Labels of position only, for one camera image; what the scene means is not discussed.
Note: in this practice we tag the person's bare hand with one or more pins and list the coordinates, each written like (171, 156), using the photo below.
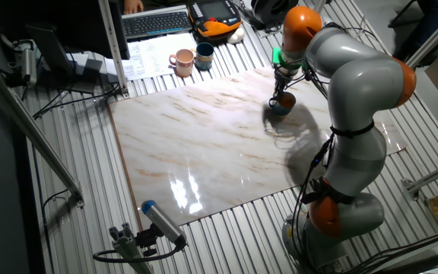
(133, 7)

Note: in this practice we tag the black monitor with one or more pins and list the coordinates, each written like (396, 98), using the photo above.
(70, 26)

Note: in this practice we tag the aluminium profile camera mount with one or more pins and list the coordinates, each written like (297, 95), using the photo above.
(127, 247)

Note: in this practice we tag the silver camera on bracket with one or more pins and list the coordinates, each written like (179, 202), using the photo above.
(29, 64)

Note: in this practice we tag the short aluminium floor beam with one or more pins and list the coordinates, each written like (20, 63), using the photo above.
(432, 177)

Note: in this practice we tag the pink mug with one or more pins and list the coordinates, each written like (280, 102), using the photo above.
(185, 66)

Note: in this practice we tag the upright aluminium frame post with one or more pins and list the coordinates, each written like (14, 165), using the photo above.
(112, 45)

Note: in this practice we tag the dark clothed person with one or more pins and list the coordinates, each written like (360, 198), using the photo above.
(428, 15)

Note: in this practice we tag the black round device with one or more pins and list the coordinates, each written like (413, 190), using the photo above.
(272, 11)

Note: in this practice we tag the teal cup with orange inside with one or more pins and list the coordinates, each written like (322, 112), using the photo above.
(285, 108)

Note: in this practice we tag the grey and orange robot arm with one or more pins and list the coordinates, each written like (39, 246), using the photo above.
(363, 83)

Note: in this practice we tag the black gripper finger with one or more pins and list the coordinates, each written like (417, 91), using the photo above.
(274, 95)
(280, 91)

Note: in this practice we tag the white egg-shaped object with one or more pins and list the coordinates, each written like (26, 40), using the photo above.
(237, 36)

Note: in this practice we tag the long diagonal aluminium beam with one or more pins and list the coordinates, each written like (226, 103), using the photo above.
(32, 133)

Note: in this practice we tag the black monitor stand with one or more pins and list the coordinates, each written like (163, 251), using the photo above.
(51, 49)

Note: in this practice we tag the black keyboard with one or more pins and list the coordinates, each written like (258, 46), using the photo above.
(154, 23)

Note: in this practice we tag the black camera clamp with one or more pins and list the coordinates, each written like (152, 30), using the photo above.
(146, 239)

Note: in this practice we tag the silver camera with blue end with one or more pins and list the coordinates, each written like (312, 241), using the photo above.
(162, 220)

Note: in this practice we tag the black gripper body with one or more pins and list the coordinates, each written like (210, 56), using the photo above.
(283, 78)

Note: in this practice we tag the marble pattern board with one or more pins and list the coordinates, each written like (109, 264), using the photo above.
(204, 152)

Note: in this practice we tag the slanted aluminium frame beam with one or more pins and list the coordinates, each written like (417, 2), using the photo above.
(435, 36)

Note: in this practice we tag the teal mug with yellow band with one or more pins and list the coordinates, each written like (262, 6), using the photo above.
(204, 61)

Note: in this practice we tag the white printed paper sheet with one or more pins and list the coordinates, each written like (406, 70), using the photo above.
(150, 57)

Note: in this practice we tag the orange and black teach pendant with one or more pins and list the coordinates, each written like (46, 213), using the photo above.
(219, 28)

